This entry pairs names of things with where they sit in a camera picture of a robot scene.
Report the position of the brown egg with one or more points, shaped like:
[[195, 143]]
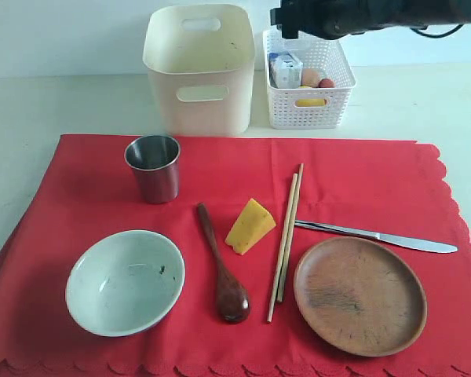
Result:
[[310, 77]]

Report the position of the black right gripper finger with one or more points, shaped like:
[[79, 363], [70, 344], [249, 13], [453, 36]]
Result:
[[290, 18]]

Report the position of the blue white milk carton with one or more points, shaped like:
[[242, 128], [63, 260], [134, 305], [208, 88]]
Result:
[[285, 70]]

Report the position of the silver table knife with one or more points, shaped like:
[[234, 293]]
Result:
[[401, 241]]

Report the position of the long wooden chopstick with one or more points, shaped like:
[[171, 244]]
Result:
[[282, 244]]

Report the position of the round brown wooden plate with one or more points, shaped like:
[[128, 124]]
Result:
[[360, 297]]

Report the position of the orange red sausage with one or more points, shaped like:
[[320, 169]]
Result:
[[326, 83]]

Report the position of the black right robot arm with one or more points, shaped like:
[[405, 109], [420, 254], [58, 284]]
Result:
[[417, 14]]

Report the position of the red scalloped table cloth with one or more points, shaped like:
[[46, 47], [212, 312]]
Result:
[[88, 193]]

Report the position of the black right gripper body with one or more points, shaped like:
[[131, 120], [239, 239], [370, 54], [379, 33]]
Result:
[[336, 19]]

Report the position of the stainless steel cup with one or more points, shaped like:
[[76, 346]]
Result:
[[154, 161]]

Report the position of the white perforated plastic basket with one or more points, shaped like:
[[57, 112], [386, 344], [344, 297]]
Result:
[[329, 59]]

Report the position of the short wooden chopstick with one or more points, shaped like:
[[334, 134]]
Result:
[[290, 233]]

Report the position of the pale green ceramic bowl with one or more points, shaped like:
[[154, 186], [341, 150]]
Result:
[[125, 283]]

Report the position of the cream plastic storage bin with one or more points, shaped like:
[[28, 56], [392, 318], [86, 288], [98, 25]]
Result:
[[200, 61]]

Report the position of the yellow cheese wedge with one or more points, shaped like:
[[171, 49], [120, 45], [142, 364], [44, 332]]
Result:
[[252, 224]]

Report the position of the dark wooden spoon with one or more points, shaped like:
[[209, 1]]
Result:
[[231, 297]]

